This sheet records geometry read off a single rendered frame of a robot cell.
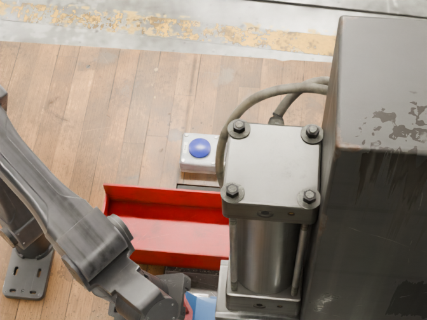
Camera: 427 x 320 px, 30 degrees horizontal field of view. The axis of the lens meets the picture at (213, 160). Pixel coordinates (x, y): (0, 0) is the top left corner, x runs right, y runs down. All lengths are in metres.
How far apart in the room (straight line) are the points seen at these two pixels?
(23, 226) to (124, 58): 0.49
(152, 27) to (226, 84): 1.30
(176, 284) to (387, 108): 0.57
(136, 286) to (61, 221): 0.12
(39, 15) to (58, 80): 1.35
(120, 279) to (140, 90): 0.62
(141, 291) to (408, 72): 0.48
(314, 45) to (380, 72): 2.14
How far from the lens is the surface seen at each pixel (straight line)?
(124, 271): 1.02
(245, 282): 0.93
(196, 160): 1.42
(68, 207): 1.00
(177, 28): 2.82
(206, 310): 1.23
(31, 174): 1.00
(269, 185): 0.74
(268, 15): 2.85
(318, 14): 2.86
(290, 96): 0.79
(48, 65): 1.62
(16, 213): 1.24
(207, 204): 1.39
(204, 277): 1.36
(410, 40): 0.66
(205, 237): 1.38
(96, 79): 1.58
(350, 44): 0.65
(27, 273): 1.39
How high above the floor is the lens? 2.15
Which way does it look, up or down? 59 degrees down
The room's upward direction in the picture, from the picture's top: 3 degrees counter-clockwise
